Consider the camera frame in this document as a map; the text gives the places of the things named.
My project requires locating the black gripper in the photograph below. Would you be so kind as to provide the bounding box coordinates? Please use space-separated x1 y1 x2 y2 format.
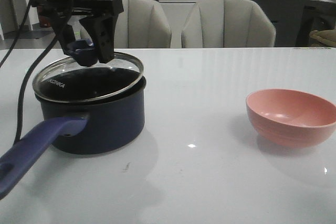
30 0 123 63

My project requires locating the pink bowl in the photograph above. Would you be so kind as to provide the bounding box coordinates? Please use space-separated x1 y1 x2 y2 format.
246 89 335 148

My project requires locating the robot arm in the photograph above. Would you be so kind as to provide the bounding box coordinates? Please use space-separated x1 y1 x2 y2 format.
30 0 124 67

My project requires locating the red trash bin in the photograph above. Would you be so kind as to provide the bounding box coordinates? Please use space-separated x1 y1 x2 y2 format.
37 5 52 28

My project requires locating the left beige upholstered chair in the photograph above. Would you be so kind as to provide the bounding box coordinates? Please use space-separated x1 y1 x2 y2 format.
80 0 173 49

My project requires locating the beige upholstered chair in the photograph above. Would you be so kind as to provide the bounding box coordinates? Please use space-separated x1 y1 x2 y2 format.
80 0 173 49
181 0 276 48

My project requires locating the dark floor mat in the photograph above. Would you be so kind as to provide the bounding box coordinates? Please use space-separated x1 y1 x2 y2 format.
4 30 54 39

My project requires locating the dark blue saucepan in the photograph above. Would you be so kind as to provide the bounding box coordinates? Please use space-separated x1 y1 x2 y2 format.
1 77 146 198

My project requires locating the right beige upholstered chair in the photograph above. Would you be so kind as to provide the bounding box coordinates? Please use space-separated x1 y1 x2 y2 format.
181 0 276 48

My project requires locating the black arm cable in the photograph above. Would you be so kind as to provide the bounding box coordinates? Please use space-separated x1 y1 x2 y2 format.
0 0 74 143

